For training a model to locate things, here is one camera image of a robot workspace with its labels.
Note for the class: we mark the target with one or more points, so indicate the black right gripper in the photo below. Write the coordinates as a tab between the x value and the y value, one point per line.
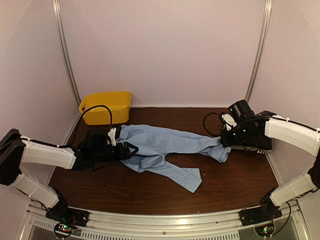
226	141

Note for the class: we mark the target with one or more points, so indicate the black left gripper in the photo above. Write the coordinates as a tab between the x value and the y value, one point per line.
126	151

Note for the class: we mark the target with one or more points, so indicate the grey shirt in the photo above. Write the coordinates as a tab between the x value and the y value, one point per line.
257	150

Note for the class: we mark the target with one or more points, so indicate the black shirt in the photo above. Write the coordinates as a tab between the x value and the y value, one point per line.
251	137

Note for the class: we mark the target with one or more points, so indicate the light blue long sleeve shirt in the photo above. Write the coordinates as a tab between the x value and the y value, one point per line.
155	143

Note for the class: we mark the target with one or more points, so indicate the yellow plastic basket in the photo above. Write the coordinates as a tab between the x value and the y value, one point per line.
106	108

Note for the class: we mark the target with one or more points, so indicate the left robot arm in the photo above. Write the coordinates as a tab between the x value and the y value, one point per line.
98	146

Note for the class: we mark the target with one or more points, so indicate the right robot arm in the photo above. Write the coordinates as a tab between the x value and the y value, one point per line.
290	132

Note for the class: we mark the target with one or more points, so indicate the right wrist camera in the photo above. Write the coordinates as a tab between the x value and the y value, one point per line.
227	120

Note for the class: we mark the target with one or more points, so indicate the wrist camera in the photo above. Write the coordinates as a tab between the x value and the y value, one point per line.
113	135
227	120

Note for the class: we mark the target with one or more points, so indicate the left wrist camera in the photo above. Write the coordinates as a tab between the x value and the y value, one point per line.
113	135

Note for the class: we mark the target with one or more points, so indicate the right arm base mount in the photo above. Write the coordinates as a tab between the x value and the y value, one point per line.
256	215

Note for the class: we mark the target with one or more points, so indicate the aluminium front rail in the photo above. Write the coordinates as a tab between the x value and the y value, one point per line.
223	225

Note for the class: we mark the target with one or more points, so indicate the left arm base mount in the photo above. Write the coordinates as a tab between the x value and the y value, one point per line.
69	216

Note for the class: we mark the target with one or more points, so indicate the right aluminium frame post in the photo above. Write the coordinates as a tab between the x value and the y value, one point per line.
263	36

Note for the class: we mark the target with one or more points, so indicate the aluminium frame post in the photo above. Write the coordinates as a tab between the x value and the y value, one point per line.
64	50
263	36

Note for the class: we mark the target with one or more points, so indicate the left aluminium frame post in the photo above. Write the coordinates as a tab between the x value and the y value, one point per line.
64	50

